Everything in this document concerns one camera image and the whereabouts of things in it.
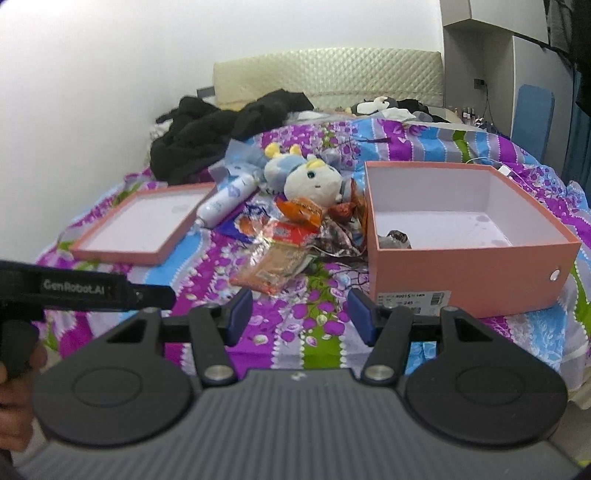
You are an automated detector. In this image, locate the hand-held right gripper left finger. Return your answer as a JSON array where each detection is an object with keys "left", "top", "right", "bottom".
[{"left": 105, "top": 290, "right": 254, "bottom": 387}]

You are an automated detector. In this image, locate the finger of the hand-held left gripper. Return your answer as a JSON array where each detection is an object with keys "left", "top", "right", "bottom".
[{"left": 133, "top": 284, "right": 177, "bottom": 310}]

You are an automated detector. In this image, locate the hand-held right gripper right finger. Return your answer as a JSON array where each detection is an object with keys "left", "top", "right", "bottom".
[{"left": 347, "top": 288, "right": 497, "bottom": 387}]

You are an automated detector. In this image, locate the blue snack packet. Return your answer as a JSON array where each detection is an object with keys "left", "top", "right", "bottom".
[{"left": 221, "top": 204, "right": 279, "bottom": 241}]

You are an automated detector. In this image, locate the red foil snack packet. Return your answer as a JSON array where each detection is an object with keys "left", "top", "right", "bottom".
[{"left": 260, "top": 219, "right": 315, "bottom": 246}]

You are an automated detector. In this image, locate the pink shoebox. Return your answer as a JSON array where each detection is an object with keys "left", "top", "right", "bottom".
[{"left": 364, "top": 161, "right": 583, "bottom": 320}]

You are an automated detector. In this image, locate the person's left hand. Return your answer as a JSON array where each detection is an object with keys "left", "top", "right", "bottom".
[{"left": 0, "top": 344, "right": 49, "bottom": 452}]

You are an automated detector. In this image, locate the clear orange snack packet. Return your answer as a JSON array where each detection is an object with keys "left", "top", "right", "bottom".
[{"left": 229, "top": 244, "right": 315, "bottom": 295}]

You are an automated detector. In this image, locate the floral striped bedspread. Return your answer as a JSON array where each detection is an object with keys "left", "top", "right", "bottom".
[{"left": 34, "top": 113, "right": 591, "bottom": 398}]

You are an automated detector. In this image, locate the pink shoebox lid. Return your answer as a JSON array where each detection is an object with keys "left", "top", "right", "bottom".
[{"left": 71, "top": 181, "right": 219, "bottom": 267}]

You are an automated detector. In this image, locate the brown foil snack packet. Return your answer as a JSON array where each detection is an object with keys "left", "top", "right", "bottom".
[{"left": 313, "top": 216, "right": 369, "bottom": 260}]

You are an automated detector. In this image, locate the dark snack packet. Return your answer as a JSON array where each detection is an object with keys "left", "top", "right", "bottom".
[{"left": 378, "top": 229, "right": 413, "bottom": 251}]

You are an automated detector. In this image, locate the orange-red snack packet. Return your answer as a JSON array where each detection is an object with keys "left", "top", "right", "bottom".
[{"left": 329, "top": 179, "right": 369, "bottom": 223}]

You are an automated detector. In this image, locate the white spray bottle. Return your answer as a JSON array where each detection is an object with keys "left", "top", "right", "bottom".
[{"left": 195, "top": 174, "right": 257, "bottom": 229}]

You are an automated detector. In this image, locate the white and blue plush doll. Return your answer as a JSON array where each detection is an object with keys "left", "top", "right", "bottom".
[{"left": 262, "top": 142, "right": 352, "bottom": 205}]

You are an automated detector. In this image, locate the pile of black clothes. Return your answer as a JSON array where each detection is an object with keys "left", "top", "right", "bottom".
[{"left": 149, "top": 89, "right": 315, "bottom": 186}]

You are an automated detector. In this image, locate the small black and white plush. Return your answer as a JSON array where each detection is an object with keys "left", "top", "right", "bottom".
[{"left": 348, "top": 95, "right": 415, "bottom": 123}]

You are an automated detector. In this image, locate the cream quilted headboard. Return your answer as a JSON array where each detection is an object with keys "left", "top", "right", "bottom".
[{"left": 212, "top": 47, "right": 444, "bottom": 112}]

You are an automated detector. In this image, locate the blue chair back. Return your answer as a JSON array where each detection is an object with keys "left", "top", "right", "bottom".
[{"left": 509, "top": 84, "right": 556, "bottom": 158}]

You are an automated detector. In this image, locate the white cabinet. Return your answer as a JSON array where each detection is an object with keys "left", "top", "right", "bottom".
[{"left": 440, "top": 0, "right": 579, "bottom": 140}]

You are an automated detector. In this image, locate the white charger with cable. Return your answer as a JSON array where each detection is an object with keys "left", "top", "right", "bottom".
[{"left": 466, "top": 157, "right": 525, "bottom": 182}]

